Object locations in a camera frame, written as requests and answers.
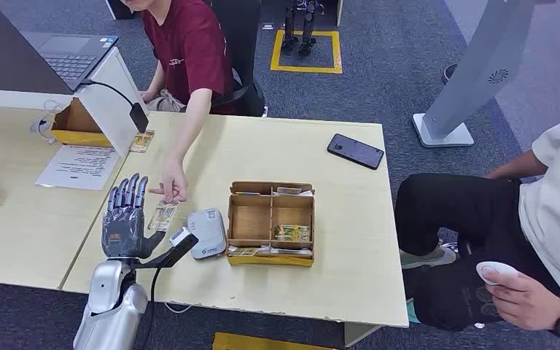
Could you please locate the wooden compartment organizer box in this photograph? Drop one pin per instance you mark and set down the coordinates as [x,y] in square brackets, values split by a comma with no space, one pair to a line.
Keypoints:
[270,261]

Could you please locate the person's left hand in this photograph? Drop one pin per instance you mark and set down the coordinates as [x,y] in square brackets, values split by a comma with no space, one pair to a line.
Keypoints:
[526,304]
[174,181]

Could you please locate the black laptop power adapter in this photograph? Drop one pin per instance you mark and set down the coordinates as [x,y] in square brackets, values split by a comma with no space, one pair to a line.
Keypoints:
[138,117]

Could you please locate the white desk riser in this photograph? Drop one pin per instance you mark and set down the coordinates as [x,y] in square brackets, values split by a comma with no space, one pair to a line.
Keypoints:
[106,116]

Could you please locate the grey white card reader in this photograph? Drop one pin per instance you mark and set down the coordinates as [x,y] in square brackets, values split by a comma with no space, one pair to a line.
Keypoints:
[207,232]

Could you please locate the person's left forearm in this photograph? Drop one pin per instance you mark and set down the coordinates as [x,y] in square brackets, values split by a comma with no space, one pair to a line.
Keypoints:
[190,125]

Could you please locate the yellow printed card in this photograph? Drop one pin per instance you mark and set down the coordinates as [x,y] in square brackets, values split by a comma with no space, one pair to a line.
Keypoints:
[243,251]

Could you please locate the white printed card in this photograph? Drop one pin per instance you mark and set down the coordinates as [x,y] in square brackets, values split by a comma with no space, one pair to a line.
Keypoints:
[288,191]

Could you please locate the green gold printed card stack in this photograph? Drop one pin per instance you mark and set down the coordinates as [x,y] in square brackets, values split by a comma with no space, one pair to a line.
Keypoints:
[292,233]

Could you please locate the printed paper sheet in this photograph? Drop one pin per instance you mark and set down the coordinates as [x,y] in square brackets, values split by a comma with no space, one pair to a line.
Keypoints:
[77,166]

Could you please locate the black smartphone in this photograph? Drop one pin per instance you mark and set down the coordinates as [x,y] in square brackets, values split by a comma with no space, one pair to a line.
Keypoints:
[356,151]

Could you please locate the black humanoid robot legs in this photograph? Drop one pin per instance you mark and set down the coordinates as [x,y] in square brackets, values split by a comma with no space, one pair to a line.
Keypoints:
[289,24]

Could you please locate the small white floor label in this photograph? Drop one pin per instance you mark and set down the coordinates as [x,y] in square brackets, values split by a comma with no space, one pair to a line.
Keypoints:
[267,26]

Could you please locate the person's right hand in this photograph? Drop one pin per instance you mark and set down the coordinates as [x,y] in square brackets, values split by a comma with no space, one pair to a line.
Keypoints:
[147,96]

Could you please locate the grey shoe white sole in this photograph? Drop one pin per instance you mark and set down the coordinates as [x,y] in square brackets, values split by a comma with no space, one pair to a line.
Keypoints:
[425,258]

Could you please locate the black shoe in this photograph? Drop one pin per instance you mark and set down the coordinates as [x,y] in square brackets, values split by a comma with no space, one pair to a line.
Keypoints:
[449,72]

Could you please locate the thin dark card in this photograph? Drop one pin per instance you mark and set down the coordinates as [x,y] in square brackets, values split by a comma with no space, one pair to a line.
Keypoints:
[247,193]

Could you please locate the pale grey card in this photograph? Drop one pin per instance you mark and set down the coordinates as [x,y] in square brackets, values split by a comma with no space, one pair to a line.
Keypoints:
[289,251]

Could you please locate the white table leg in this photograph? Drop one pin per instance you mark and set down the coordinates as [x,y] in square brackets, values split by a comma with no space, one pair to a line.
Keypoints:
[357,333]

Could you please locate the dark grey laptop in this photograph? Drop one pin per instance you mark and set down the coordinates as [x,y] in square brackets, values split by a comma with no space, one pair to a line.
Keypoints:
[67,53]

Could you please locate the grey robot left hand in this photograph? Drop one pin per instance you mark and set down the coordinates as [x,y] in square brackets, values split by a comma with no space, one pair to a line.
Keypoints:
[123,232]

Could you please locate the white furniture panel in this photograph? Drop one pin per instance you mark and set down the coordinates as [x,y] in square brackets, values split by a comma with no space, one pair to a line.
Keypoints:
[340,12]

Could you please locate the person's right forearm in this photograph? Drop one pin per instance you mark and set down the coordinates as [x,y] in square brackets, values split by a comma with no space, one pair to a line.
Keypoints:
[158,77]
[516,166]

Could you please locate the white round remote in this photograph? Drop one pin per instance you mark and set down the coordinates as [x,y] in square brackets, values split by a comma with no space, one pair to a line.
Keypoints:
[495,268]

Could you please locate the black camera bracket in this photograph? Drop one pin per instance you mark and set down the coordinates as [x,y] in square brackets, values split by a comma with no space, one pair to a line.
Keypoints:
[173,256]

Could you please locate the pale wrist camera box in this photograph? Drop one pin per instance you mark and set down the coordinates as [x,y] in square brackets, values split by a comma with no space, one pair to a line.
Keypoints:
[180,236]

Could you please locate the person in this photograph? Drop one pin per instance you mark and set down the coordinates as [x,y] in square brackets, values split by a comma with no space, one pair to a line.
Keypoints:
[188,48]
[454,207]

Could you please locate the yellow floor tape strip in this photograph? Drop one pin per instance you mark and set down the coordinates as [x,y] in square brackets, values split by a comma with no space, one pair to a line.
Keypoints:
[251,343]

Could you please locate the brown box yellow edge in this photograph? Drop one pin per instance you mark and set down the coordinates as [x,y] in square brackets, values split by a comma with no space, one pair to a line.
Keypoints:
[74,137]

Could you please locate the black office chair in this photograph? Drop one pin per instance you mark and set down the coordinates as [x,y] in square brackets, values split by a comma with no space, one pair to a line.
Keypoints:
[241,29]

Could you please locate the grey white kiosk stand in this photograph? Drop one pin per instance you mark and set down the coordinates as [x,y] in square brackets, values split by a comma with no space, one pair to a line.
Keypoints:
[473,72]

